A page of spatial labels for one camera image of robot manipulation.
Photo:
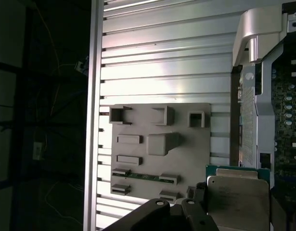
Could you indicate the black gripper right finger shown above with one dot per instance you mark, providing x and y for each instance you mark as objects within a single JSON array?
[{"x": 286, "y": 219}]

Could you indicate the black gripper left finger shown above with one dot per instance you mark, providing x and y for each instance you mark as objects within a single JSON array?
[{"x": 196, "y": 216}]

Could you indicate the CPU with silver top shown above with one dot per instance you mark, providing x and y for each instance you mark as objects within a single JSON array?
[{"x": 236, "y": 192}]

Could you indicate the green RAM stick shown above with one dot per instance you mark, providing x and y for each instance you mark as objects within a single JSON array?
[{"x": 143, "y": 176}]

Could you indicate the grey parts rack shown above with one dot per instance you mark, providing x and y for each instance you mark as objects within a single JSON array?
[{"x": 138, "y": 131}]

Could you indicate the black PC case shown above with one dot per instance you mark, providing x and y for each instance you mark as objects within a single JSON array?
[{"x": 248, "y": 120}]

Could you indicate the green motherboard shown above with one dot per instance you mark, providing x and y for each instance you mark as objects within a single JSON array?
[{"x": 282, "y": 96}]

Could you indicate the small white adapter box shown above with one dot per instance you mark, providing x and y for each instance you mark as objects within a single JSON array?
[{"x": 38, "y": 150}]

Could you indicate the white power strip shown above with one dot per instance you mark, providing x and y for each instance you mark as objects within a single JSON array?
[{"x": 80, "y": 65}]

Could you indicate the black metal table frame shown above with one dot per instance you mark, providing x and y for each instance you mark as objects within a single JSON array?
[{"x": 23, "y": 96}]

